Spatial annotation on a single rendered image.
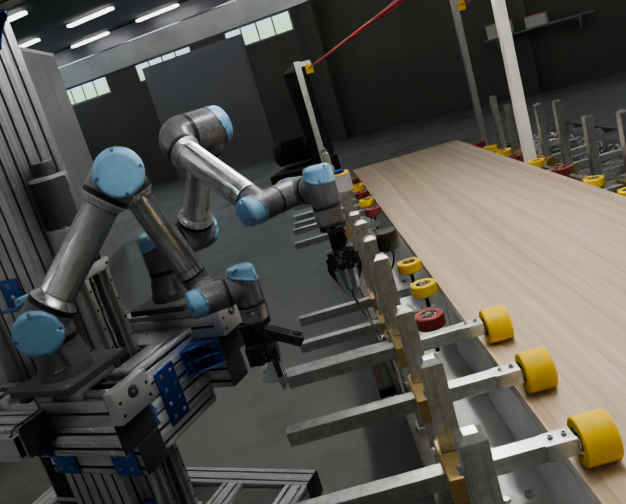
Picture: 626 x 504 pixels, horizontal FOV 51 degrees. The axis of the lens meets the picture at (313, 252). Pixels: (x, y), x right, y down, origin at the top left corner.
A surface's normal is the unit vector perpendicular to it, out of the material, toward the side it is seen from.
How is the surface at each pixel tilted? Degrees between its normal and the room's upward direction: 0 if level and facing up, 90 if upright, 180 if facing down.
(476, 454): 90
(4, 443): 90
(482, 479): 90
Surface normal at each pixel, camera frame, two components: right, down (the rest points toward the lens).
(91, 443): -0.40, 0.35
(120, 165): 0.35, 0.04
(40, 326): 0.22, 0.28
